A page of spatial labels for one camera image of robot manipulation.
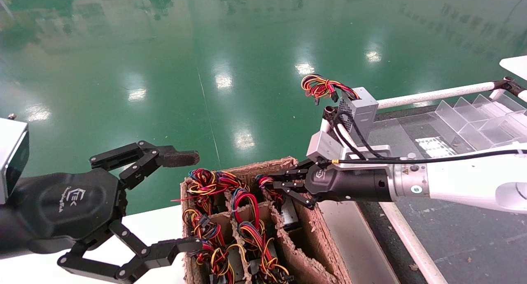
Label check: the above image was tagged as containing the clear acrylic divider tray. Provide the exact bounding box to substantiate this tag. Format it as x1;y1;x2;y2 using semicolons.
434;94;527;151

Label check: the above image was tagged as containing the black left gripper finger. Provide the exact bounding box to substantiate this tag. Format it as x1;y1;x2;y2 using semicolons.
90;141;200;190
57;220;204;284

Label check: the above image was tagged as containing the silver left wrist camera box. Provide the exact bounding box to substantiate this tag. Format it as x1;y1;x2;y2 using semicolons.
0;117;29;204

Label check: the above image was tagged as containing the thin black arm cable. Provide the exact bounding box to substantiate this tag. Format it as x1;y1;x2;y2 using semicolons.
317;149;527;168

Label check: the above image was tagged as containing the brown cardboard divider box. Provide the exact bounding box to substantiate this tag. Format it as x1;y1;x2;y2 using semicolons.
180;156;350;284

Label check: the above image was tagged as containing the grey power supply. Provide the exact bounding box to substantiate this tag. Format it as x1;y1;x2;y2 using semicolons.
217;171;262;226
182;208;238;284
257;175;300;232
238;220;293;284
301;73;379;144
172;168;233;212

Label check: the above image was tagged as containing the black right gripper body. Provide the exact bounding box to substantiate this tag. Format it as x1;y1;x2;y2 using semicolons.
305;163;394;203

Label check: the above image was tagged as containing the black braided cable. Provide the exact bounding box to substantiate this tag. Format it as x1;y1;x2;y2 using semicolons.
331;110;402;161

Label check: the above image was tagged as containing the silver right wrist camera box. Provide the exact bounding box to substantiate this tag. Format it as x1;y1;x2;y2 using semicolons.
306;130;392;164

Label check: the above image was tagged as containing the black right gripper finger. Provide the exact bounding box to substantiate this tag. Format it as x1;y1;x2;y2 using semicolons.
272;180;318;208
268;158;320;183

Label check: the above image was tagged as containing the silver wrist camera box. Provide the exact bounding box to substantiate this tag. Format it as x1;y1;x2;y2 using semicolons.
306;130;392;164
0;117;29;204

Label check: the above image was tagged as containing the white table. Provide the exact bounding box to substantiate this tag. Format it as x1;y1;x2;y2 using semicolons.
499;56;527;82

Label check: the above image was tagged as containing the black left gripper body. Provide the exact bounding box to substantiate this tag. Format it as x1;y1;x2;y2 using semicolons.
0;169;126;258

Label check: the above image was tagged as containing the black tube joint connector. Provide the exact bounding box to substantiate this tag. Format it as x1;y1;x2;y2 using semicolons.
492;76;527;97
322;106;342;126

